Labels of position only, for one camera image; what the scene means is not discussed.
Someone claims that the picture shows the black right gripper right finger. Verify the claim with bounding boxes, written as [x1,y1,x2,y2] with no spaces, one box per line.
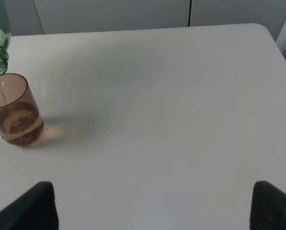
[250,181,286,230]

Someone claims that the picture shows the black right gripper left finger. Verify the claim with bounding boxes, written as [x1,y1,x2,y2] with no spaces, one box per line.
[0,182,59,230]

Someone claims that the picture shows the pink translucent plastic cup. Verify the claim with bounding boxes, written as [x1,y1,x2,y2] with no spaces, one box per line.
[0,73,44,147]

